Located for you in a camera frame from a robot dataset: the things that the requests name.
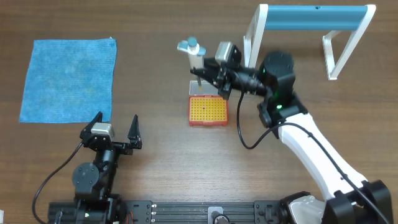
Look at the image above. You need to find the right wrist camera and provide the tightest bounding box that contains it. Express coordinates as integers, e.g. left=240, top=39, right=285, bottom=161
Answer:
left=215, top=40, right=234, bottom=63

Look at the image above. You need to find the white and blue stand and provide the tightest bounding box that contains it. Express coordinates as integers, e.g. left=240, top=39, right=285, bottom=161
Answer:
left=243, top=3, right=377, bottom=81

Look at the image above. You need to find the mounting rail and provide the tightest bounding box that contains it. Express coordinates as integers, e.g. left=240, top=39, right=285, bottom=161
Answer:
left=48, top=200, right=293, bottom=224

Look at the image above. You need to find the blue cloth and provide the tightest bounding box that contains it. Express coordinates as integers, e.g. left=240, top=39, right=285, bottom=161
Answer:
left=19, top=37, right=118, bottom=124

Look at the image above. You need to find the red and yellow tip box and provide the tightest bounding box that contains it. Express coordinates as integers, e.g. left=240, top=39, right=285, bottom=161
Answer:
left=188, top=80, right=229, bottom=128

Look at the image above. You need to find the white pipette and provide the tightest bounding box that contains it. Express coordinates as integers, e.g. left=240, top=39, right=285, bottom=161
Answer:
left=177, top=35, right=207, bottom=92

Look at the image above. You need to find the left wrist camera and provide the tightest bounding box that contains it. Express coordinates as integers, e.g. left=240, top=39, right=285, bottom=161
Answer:
left=90, top=122, right=116, bottom=138

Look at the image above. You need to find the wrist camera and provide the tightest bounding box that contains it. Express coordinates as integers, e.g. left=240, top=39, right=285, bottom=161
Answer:
left=215, top=40, right=234, bottom=63
left=90, top=122, right=116, bottom=138

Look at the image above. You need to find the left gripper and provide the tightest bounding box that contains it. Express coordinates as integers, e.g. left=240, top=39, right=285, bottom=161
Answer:
left=80, top=111, right=143, bottom=156

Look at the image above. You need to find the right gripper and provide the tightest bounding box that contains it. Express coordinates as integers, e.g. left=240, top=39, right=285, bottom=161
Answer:
left=190, top=44, right=243, bottom=101

